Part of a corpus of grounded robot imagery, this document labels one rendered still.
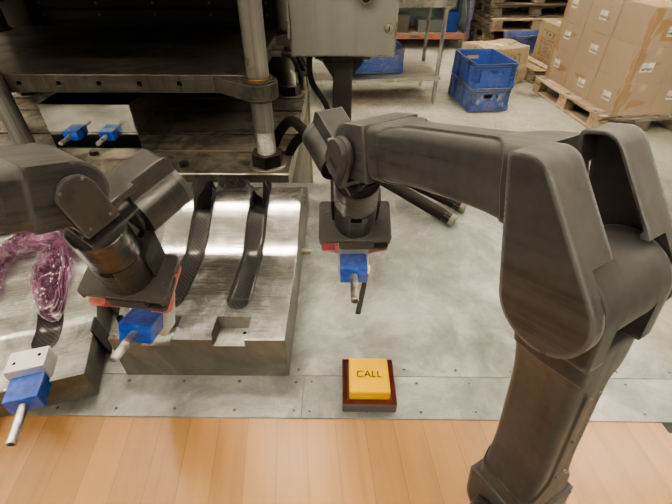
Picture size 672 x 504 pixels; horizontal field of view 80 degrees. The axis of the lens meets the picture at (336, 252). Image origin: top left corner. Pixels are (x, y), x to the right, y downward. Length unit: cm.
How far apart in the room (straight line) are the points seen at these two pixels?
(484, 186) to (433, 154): 6
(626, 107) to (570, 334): 402
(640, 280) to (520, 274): 6
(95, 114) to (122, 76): 15
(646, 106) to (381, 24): 335
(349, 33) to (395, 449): 104
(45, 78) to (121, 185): 105
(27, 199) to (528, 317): 38
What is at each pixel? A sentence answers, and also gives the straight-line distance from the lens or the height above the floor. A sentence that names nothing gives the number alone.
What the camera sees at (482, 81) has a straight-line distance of 418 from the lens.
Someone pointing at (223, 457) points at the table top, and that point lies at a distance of 63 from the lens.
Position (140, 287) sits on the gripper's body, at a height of 103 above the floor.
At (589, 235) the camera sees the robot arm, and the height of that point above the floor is 123.
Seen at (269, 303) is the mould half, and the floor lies 89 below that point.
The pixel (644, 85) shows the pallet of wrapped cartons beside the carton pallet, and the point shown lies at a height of 39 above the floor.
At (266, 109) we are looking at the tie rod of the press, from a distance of 120.
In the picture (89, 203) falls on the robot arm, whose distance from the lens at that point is 41.
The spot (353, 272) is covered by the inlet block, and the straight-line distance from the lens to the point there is 62.
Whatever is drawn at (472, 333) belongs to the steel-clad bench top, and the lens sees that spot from 76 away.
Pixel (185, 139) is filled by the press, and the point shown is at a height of 79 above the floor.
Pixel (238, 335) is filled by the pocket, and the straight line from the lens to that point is 66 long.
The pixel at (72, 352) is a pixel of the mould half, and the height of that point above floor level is 86.
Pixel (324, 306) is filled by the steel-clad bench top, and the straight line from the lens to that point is 77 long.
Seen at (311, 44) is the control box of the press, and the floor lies 111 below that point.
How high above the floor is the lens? 136
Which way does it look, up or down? 39 degrees down
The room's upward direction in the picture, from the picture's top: straight up
